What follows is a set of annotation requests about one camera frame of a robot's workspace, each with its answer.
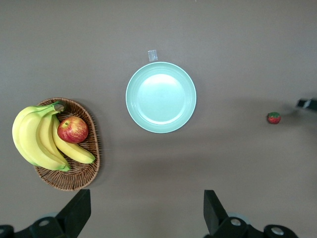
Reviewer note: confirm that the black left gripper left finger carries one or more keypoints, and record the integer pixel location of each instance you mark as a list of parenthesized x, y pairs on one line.
[(76, 213)]

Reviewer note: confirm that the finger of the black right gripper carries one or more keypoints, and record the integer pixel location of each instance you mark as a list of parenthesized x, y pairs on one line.
[(309, 104)]

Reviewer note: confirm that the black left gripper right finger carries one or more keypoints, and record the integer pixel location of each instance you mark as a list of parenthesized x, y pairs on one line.
[(215, 215)]

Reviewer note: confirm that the red strawberry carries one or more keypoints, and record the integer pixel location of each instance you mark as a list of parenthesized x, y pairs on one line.
[(274, 118)]

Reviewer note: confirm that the light green round plate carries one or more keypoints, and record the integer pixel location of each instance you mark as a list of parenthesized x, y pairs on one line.
[(161, 99)]

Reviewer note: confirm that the brown wicker basket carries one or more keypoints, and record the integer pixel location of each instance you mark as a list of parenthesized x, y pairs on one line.
[(74, 178)]

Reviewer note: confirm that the small yellow banana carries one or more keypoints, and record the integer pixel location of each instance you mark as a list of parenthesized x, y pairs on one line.
[(76, 152)]

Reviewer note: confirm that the red apple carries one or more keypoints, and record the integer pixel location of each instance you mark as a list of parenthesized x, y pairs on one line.
[(73, 130)]

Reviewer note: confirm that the large pale yellow banana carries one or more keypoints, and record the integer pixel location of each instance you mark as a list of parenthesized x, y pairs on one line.
[(16, 131)]

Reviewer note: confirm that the brown table cloth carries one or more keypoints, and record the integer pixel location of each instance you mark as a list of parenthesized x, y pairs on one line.
[(223, 37)]

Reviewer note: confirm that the clear tape piece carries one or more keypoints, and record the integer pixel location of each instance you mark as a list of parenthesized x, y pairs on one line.
[(152, 55)]

